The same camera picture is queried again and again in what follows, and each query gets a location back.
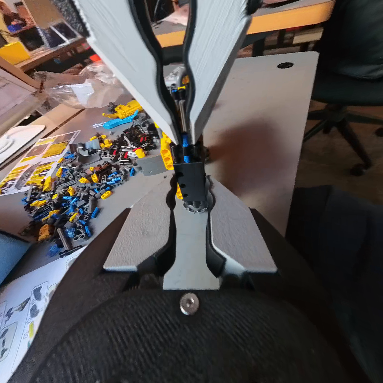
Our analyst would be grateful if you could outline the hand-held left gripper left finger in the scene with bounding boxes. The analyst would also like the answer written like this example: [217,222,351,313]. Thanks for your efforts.
[103,179,179,275]

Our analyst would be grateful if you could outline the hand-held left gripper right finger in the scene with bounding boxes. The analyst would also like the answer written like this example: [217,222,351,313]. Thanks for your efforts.
[205,176,279,279]

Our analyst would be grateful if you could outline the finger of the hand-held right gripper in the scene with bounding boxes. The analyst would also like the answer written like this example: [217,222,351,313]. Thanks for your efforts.
[183,0,253,144]
[75,0,184,145]

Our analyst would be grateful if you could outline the yellow toy brick vehicle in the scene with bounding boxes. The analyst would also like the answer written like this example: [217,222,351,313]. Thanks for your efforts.
[137,65,212,216]

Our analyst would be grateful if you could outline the grey brick axle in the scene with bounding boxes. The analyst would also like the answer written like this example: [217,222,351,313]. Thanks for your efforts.
[177,99,187,145]

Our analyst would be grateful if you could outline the grey desk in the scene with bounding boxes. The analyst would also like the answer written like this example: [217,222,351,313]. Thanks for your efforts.
[0,51,320,291]

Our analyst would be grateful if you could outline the clear plastic bags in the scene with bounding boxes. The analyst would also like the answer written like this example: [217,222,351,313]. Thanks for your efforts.
[33,62,131,109]

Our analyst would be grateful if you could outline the light blue curved brick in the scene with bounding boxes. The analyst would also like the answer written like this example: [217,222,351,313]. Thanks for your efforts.
[101,116,140,130]

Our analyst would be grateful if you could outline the pile of loose toy bricks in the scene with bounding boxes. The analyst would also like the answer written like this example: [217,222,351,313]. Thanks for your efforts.
[20,99,165,259]

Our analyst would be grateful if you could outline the orange wooden table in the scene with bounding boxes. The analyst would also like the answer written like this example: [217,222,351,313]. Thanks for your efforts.
[155,0,337,49]

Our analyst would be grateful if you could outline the yellow sticker sheet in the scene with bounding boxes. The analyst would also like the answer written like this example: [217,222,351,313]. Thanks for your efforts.
[0,129,82,198]

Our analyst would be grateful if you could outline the blue toy box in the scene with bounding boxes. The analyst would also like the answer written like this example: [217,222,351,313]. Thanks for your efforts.
[0,231,32,285]

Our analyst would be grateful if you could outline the black office chair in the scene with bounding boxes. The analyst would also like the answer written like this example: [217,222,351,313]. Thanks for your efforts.
[302,0,383,178]

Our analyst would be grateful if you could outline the building instruction booklet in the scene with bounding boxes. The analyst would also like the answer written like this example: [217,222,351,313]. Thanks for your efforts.
[0,244,85,381]

